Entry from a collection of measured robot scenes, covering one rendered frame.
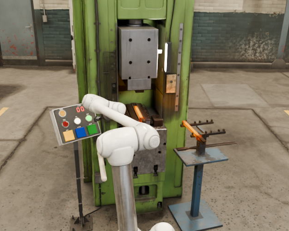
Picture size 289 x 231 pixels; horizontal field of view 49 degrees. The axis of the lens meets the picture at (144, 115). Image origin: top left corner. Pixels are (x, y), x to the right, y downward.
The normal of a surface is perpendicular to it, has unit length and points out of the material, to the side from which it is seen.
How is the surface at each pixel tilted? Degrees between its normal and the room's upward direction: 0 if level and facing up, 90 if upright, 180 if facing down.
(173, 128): 90
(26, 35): 90
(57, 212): 0
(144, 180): 90
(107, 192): 90
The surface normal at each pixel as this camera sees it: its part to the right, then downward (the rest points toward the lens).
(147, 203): 0.21, 0.37
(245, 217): 0.01, -0.92
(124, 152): 0.40, 0.18
